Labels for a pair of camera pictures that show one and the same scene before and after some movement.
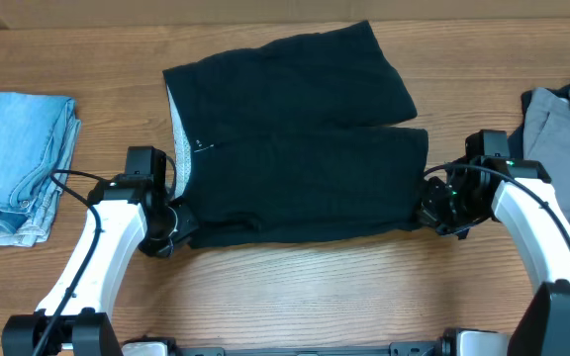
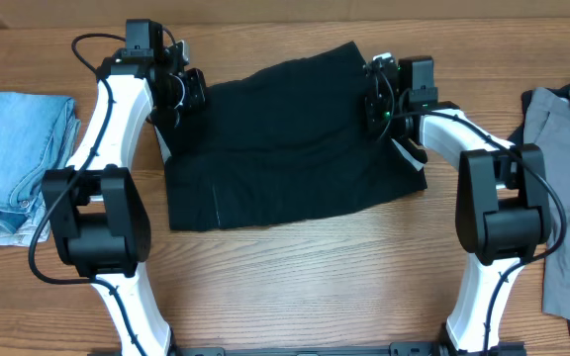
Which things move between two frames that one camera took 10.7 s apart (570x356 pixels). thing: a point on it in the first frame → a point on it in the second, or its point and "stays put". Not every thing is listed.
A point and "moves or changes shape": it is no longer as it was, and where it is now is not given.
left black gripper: [181, 225] → [194, 90]
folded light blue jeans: [21, 148] stays put
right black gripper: [433, 204] → [377, 104]
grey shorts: [564, 134] stays put
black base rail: [397, 349] stays put
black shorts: [285, 139] moves or changes shape
